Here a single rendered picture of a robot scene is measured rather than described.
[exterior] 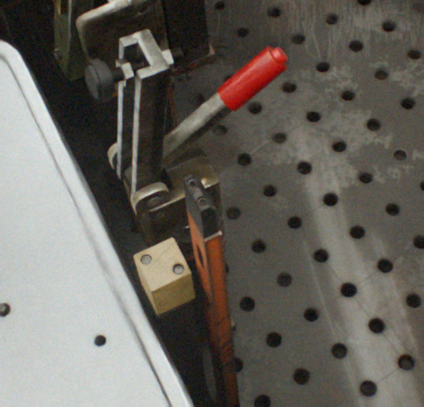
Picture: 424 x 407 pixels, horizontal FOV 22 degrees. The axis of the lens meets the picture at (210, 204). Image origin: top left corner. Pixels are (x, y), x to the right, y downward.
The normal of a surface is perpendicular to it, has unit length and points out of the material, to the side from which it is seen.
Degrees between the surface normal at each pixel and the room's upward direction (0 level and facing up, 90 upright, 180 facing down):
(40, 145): 0
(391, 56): 0
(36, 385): 0
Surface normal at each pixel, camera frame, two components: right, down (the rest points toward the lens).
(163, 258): -0.05, -0.44
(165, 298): 0.43, 0.80
